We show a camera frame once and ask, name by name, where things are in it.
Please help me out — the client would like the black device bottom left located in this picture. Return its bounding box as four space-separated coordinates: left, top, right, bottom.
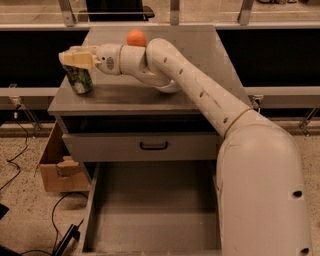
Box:
51 224 80 256

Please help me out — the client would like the grey drawer cabinet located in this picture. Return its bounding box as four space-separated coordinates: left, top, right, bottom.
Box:
49 24 251 179

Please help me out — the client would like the open grey middle drawer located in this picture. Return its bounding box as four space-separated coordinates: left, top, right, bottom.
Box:
77 161 223 256

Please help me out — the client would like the brown cardboard box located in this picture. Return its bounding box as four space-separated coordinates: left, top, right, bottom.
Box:
39 123 90 192

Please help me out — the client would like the closed grey top drawer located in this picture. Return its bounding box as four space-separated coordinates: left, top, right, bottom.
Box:
62 132 222 162

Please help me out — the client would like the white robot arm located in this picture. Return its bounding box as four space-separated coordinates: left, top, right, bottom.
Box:
59 38 313 256

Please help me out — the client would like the black floor cable left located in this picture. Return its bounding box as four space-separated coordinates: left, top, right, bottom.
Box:
19 191 88 256

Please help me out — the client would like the white ceramic bowl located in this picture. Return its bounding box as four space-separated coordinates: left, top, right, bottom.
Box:
156 80 181 94

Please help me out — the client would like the orange fruit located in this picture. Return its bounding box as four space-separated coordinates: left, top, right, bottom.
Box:
126 29 147 47

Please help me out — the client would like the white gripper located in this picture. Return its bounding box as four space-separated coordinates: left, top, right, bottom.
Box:
58 44 122 75

